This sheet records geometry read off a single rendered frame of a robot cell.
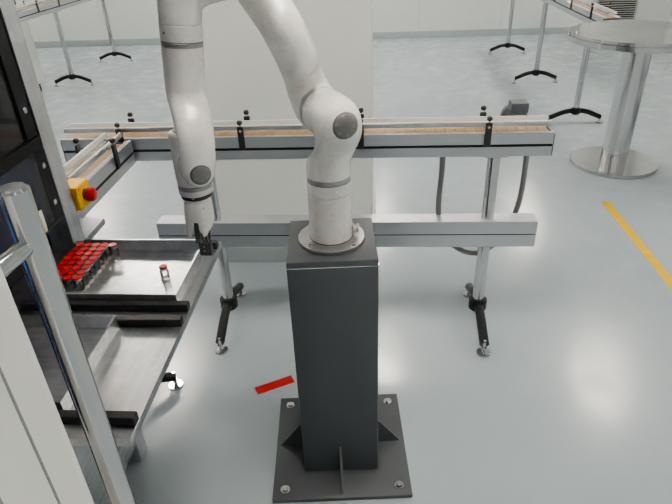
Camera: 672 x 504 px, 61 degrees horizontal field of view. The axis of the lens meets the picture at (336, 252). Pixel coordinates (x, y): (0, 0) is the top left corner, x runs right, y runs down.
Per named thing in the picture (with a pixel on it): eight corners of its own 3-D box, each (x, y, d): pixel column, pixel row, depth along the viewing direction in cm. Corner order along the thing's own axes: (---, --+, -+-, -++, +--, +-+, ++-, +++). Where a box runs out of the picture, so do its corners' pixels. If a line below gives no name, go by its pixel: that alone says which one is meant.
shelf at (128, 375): (-125, 441, 103) (-130, 434, 102) (57, 247, 163) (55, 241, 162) (132, 446, 100) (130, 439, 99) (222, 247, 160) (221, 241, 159)
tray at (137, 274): (38, 305, 135) (34, 293, 133) (87, 250, 157) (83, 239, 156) (178, 307, 133) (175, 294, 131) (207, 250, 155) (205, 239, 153)
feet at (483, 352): (474, 358, 244) (477, 332, 236) (459, 291, 286) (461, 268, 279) (493, 358, 243) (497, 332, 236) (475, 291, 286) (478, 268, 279)
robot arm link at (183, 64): (215, 49, 115) (221, 189, 130) (198, 37, 128) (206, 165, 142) (169, 50, 112) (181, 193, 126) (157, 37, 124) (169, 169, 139)
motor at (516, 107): (509, 148, 227) (513, 114, 220) (496, 125, 252) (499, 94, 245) (540, 147, 226) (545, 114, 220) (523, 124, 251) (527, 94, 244)
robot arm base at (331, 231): (362, 221, 171) (361, 163, 161) (367, 253, 154) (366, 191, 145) (299, 224, 171) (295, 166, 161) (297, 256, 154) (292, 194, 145)
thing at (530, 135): (64, 163, 226) (52, 124, 218) (81, 149, 239) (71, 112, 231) (552, 157, 214) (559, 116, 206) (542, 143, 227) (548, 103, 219)
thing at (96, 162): (57, 250, 166) (41, 201, 157) (6, 250, 167) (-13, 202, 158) (140, 162, 224) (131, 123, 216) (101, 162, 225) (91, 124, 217)
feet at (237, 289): (211, 355, 251) (206, 330, 244) (234, 291, 294) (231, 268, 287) (228, 355, 250) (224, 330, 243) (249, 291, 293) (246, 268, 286)
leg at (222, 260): (218, 314, 265) (191, 158, 226) (222, 302, 272) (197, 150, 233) (237, 314, 264) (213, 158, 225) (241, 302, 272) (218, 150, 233)
